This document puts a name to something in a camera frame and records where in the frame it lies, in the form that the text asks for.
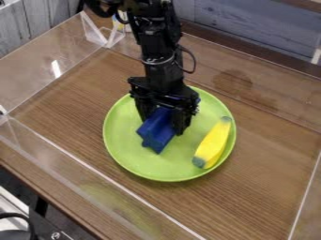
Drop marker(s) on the blue plastic block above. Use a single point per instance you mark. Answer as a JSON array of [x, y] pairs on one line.
[[155, 130]]

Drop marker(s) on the clear acrylic enclosure wall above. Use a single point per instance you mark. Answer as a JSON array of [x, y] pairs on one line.
[[59, 84]]

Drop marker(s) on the green round plate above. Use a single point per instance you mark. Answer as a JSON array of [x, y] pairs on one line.
[[170, 166]]

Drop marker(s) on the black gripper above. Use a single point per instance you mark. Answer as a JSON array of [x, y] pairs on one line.
[[162, 81]]

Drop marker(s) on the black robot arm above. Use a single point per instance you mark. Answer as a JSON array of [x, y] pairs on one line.
[[157, 31]]

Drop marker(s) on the yellow toy banana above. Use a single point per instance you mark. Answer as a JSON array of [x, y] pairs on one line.
[[211, 147]]

